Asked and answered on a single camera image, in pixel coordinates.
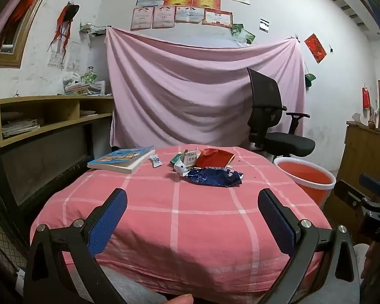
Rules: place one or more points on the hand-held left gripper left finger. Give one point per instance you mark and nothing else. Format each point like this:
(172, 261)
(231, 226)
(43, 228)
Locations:
(109, 218)

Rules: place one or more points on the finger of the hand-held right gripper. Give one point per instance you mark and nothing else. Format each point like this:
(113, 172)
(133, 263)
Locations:
(348, 193)
(372, 182)

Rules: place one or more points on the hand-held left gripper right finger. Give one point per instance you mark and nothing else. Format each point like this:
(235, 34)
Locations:
(277, 221)

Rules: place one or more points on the red plastic bucket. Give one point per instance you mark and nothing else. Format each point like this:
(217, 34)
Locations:
(304, 177)

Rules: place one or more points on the small white sachet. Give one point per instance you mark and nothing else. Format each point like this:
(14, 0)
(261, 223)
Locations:
(155, 161)

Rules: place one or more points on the blue snack wrapper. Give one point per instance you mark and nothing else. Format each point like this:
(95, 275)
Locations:
(213, 177)

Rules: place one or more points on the silver wrapper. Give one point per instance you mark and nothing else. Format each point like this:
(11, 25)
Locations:
(181, 168)

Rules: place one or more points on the red paper packet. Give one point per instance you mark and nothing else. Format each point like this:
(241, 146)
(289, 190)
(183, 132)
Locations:
(213, 158)

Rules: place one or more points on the green foil packet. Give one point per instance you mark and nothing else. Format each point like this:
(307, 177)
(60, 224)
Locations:
(176, 159)

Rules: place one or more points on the white medicine box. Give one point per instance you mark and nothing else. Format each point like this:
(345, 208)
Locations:
(190, 158)

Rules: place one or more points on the person's right hand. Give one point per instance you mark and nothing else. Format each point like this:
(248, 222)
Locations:
(375, 259)

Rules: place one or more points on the person's left hand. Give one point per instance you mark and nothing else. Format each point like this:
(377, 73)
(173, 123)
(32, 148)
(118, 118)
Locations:
(177, 299)

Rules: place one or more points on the wooden cabinet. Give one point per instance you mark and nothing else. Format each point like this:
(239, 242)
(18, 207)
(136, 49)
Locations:
(364, 158)

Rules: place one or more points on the small clay pot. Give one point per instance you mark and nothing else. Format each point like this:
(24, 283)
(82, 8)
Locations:
(371, 124)

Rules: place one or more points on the blue cartoon cover book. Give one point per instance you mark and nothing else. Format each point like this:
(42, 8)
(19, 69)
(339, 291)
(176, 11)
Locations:
(122, 158)

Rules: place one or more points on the curled white paper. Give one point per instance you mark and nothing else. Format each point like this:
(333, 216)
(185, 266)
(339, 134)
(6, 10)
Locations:
(360, 119)

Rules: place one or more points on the pink checked blanket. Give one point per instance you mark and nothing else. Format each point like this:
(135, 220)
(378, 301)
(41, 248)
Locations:
(183, 221)

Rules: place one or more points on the red hanging ornament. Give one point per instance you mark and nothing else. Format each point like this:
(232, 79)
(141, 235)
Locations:
(366, 98)

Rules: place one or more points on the thin pile of papers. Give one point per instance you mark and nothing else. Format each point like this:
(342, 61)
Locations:
(88, 113)

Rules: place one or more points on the green hanging ornament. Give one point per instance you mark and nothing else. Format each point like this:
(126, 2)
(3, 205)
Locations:
(310, 80)

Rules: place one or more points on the black office chair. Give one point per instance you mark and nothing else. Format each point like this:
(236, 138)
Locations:
(266, 101)

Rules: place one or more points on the thick pile of papers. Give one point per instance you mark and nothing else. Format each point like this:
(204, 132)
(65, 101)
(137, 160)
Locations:
(20, 128)

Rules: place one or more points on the wooden shelf unit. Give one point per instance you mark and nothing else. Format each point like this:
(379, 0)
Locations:
(60, 99)

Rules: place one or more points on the stack of books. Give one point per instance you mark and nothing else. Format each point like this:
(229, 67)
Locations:
(84, 89)

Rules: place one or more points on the glass jar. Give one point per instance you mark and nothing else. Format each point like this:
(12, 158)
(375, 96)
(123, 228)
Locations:
(90, 76)

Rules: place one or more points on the pink hanging sheet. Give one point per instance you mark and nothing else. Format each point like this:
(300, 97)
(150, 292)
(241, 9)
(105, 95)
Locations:
(183, 88)

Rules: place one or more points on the taped paper sheets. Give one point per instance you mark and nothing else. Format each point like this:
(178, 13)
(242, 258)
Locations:
(58, 58)

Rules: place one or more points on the green photo print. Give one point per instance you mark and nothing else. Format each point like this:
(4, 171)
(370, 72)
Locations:
(236, 30)
(248, 36)

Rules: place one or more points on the black and white card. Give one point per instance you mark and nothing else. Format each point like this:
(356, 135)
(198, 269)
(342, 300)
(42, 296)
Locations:
(264, 25)

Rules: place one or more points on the red tassel ornament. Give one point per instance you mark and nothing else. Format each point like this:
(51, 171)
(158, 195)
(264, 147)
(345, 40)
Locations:
(63, 19)

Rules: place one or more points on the pink curtain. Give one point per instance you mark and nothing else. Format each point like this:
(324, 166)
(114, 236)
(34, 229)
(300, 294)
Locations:
(6, 15)

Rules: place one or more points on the red wall poster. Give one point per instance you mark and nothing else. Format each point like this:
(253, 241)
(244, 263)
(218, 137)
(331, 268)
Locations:
(315, 48)

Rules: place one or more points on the wooden window frame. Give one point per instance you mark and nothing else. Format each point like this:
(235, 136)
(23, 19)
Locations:
(9, 58)

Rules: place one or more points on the metal wall shelf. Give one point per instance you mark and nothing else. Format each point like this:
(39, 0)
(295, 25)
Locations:
(93, 29)

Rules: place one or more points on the group of wall certificates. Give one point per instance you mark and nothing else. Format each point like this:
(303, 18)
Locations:
(183, 6)

